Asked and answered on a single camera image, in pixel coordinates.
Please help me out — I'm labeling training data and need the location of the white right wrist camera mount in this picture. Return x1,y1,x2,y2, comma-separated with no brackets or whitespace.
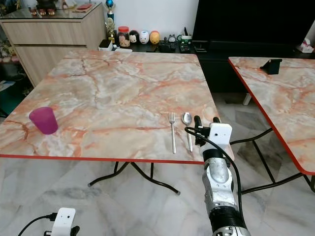
208,122,233,154

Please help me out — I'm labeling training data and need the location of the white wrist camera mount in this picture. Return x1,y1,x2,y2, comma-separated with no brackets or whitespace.
53,207,77,236
208,122,233,154

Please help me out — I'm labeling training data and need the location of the gold trophy with blue ball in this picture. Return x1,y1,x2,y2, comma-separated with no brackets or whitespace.
105,0,117,44

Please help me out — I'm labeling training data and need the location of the flat red book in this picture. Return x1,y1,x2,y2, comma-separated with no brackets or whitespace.
74,4,94,12

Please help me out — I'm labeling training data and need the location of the black phone stand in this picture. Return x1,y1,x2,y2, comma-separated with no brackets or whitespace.
260,58,284,75

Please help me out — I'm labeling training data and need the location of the light wooden cabinet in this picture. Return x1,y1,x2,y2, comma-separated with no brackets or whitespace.
0,4,113,88

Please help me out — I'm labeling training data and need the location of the red lid snack jar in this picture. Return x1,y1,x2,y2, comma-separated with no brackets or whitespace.
118,26,130,48

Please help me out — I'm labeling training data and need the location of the yellow round figurine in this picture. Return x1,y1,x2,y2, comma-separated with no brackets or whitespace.
149,30,161,45

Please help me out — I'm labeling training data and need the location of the purple plastic cup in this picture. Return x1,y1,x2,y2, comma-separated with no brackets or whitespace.
29,106,59,135

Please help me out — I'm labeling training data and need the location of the pile of plush toys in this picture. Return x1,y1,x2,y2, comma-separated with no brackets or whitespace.
0,42,16,62

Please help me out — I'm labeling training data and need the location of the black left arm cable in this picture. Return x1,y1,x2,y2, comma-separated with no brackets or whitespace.
17,212,58,236

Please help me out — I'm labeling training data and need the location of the silver metal fork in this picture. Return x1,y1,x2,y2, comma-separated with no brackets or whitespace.
169,113,178,154

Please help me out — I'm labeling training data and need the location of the dark seated figurine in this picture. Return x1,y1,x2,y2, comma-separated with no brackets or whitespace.
30,0,60,18

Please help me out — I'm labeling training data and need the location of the silver metal spoon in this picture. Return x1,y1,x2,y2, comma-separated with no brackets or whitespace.
182,112,194,152

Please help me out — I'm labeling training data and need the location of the marble pattern folding table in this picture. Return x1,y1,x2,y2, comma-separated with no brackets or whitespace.
0,49,236,196
228,57,315,195

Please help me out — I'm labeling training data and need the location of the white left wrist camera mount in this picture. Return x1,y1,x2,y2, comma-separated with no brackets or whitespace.
53,207,77,236

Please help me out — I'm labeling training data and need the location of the black white round figurine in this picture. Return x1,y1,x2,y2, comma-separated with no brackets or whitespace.
129,30,139,45

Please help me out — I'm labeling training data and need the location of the black flat television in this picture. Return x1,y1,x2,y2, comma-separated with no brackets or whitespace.
192,0,315,44

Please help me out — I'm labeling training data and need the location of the small white box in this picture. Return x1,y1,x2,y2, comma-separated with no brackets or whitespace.
99,39,114,51

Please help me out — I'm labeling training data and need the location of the small white pink figurine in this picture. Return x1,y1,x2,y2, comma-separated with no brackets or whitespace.
298,38,315,54

